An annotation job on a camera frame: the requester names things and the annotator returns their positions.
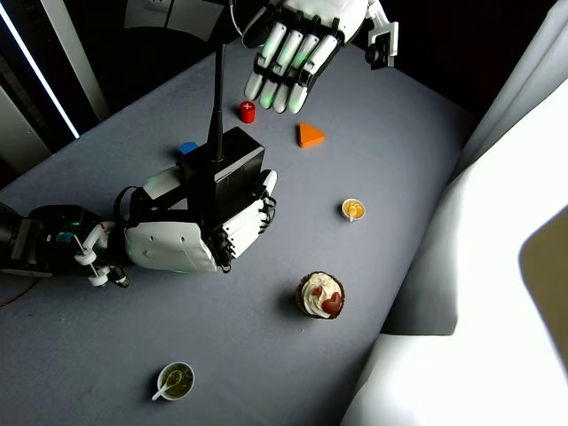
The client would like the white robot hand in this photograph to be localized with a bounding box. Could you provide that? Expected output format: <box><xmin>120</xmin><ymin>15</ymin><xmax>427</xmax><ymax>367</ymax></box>
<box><xmin>241</xmin><ymin>0</ymin><xmax>370</xmax><ymax>114</ymax></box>
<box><xmin>115</xmin><ymin>164</ymin><xmax>280</xmax><ymax>274</ymax></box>

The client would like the black radio with antenna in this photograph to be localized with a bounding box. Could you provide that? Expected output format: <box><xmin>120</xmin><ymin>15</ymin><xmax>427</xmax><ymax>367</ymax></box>
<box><xmin>182</xmin><ymin>43</ymin><xmax>266</xmax><ymax>232</ymax></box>

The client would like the orange triangle block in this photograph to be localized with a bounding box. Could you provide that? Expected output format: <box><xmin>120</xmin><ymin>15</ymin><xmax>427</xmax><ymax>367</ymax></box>
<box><xmin>296</xmin><ymin>122</ymin><xmax>327</xmax><ymax>149</ymax></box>

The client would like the small bowl of green soup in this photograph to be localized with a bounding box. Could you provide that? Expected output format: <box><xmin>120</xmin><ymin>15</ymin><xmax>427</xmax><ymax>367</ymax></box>
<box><xmin>156</xmin><ymin>361</ymin><xmax>196</xmax><ymax>401</ymax></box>

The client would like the grey table cloth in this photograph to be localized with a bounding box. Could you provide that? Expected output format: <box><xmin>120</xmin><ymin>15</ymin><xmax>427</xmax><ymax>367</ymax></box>
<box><xmin>0</xmin><ymin>37</ymin><xmax>474</xmax><ymax>426</ymax></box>

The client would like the white plastic spoon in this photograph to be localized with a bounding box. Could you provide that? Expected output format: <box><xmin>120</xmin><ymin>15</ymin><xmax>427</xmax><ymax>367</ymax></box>
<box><xmin>151</xmin><ymin>370</ymin><xmax>183</xmax><ymax>402</ymax></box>

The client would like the toy cupcake with cream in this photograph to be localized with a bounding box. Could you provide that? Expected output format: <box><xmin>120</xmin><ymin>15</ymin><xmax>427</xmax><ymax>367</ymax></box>
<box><xmin>295</xmin><ymin>271</ymin><xmax>346</xmax><ymax>320</ymax></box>

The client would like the small white coffee cup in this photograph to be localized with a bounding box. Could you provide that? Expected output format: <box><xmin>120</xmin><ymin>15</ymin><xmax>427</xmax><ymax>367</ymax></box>
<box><xmin>340</xmin><ymin>198</ymin><xmax>367</xmax><ymax>223</ymax></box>

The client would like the bright light strip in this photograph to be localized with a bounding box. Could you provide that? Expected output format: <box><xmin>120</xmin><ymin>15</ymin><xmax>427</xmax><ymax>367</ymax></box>
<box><xmin>0</xmin><ymin>4</ymin><xmax>81</xmax><ymax>139</ymax></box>

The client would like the white curtain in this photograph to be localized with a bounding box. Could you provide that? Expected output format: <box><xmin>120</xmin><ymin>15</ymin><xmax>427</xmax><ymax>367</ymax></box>
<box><xmin>339</xmin><ymin>0</ymin><xmax>568</xmax><ymax>426</ymax></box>

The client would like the thin white cable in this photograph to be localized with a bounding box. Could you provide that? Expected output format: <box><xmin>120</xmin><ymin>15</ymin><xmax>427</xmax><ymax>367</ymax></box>
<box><xmin>229</xmin><ymin>0</ymin><xmax>245</xmax><ymax>39</ymax></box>

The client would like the grey wall panel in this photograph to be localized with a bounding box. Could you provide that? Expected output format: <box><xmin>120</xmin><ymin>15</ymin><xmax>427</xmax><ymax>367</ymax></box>
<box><xmin>122</xmin><ymin>0</ymin><xmax>227</xmax><ymax>43</ymax></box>

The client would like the white post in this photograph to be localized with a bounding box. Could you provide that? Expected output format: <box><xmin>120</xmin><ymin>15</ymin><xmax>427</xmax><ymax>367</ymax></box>
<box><xmin>37</xmin><ymin>0</ymin><xmax>111</xmax><ymax>121</ymax></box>

